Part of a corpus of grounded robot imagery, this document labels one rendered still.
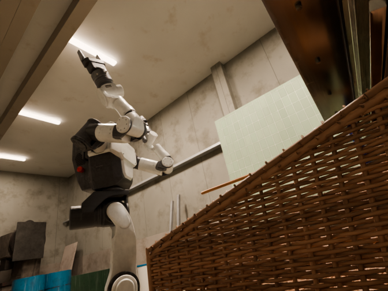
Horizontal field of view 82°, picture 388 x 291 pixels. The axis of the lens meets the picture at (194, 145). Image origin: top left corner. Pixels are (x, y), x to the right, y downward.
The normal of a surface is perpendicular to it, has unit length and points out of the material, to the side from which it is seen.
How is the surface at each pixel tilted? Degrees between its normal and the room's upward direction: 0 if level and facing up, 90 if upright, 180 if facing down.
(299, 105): 90
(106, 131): 98
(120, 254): 90
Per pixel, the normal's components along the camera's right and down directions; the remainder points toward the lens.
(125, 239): 0.38, -0.05
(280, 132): -0.61, -0.23
